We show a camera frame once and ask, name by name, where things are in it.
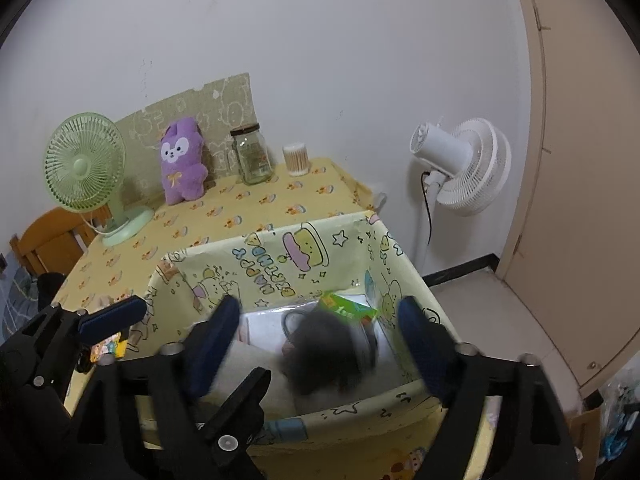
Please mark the yellow printed tablecloth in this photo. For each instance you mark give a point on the yellow printed tablecloth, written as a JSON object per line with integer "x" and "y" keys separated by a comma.
{"x": 250, "y": 210}

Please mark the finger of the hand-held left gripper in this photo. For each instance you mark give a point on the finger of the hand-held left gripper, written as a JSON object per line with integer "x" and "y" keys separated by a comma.
{"x": 240, "y": 410}
{"x": 110, "y": 317}

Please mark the green desk fan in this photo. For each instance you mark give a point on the green desk fan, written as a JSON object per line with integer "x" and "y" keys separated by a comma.
{"x": 82, "y": 165}

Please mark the cardboard box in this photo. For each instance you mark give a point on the cardboard box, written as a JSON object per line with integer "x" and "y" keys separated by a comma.
{"x": 590, "y": 435}

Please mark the glass jar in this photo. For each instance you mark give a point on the glass jar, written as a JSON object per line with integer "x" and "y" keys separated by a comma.
{"x": 252, "y": 160}

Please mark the cotton swab container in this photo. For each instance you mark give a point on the cotton swab container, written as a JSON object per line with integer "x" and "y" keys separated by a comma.
{"x": 296, "y": 160}

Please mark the grey soft cloth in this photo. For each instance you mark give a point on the grey soft cloth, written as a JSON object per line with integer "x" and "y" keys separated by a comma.
{"x": 325, "y": 355}

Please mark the white standing fan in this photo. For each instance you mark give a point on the white standing fan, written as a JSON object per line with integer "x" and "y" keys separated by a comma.
{"x": 475, "y": 170}

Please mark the white flat pad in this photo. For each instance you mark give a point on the white flat pad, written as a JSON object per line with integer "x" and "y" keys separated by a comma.
{"x": 270, "y": 327}

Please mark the plastic bag with blue items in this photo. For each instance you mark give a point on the plastic bag with blue items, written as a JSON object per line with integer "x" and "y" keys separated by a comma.
{"x": 620, "y": 410}

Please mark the green tissue pack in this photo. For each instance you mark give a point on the green tissue pack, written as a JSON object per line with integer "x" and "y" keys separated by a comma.
{"x": 345, "y": 307}

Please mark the wooden chair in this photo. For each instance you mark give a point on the wooden chair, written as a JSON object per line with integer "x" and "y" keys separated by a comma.
{"x": 45, "y": 240}

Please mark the purple plush toy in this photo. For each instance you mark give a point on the purple plush toy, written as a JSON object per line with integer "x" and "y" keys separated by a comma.
{"x": 182, "y": 170}

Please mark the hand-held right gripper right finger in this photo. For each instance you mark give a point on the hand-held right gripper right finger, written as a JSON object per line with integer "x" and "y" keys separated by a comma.
{"x": 422, "y": 345}

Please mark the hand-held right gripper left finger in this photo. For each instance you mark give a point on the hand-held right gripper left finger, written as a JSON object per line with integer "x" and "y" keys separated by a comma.
{"x": 215, "y": 345}

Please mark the green printed cardboard panel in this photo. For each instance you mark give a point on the green printed cardboard panel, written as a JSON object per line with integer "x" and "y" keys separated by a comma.
{"x": 220, "y": 105}

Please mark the blue plaid pillow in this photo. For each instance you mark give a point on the blue plaid pillow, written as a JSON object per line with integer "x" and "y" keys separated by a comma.
{"x": 15, "y": 300}

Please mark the yellow cartoon print packet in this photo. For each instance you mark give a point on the yellow cartoon print packet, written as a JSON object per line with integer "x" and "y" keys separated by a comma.
{"x": 112, "y": 347}

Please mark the beige door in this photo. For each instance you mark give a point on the beige door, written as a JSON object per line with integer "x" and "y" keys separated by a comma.
{"x": 575, "y": 185}

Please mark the cartoon print storage box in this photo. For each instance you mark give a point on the cartoon print storage box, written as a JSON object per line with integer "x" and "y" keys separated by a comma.
{"x": 280, "y": 260}

